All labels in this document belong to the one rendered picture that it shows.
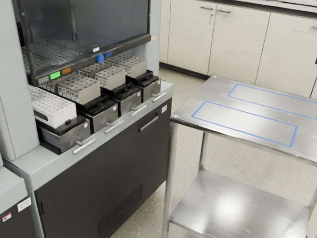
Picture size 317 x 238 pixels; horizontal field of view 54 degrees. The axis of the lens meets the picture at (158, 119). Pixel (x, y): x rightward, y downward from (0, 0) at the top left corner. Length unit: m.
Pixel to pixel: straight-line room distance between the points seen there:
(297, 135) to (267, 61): 2.02
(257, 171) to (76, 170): 1.41
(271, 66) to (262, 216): 1.83
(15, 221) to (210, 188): 0.94
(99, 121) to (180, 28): 2.37
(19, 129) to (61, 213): 0.36
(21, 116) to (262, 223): 1.10
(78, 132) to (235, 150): 1.53
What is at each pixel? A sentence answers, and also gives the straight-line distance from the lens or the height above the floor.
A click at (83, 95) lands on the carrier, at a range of 1.17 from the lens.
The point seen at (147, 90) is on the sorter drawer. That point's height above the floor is 0.78.
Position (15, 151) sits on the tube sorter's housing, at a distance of 1.08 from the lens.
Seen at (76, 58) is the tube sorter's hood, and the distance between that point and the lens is 1.10.
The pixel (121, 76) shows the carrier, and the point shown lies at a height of 0.86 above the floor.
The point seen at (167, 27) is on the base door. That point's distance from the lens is 3.49.
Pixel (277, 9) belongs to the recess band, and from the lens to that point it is 3.04.
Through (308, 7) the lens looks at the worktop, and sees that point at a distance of 2.94.
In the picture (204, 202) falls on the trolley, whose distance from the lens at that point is 1.55.
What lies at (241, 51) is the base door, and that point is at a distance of 3.16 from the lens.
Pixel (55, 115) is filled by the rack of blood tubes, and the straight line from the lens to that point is 1.05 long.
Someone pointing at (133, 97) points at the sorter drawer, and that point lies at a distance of 1.29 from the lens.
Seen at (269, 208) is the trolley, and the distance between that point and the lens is 1.62.
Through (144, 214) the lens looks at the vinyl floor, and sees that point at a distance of 1.85.
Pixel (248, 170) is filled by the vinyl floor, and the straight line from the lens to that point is 2.25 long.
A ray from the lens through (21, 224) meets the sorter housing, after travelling 1.12.
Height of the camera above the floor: 1.38
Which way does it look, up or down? 31 degrees down
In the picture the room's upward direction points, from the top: 3 degrees clockwise
